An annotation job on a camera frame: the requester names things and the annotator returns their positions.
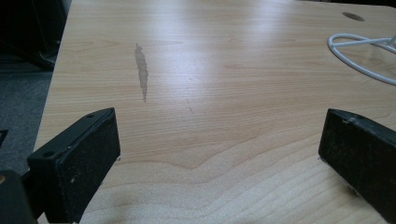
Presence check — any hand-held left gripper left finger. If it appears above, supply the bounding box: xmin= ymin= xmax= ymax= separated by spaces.
xmin=26 ymin=107 xmax=121 ymax=224

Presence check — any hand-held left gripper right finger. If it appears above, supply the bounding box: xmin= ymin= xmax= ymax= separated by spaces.
xmin=318 ymin=107 xmax=396 ymax=224

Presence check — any white wire display rack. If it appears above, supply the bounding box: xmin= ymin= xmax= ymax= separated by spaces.
xmin=327 ymin=33 xmax=396 ymax=86

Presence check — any round grey table grommet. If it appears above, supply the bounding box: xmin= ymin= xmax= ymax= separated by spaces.
xmin=341 ymin=11 xmax=366 ymax=22

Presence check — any black metal stand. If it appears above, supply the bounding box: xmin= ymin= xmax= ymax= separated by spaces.
xmin=0 ymin=0 xmax=73 ymax=69

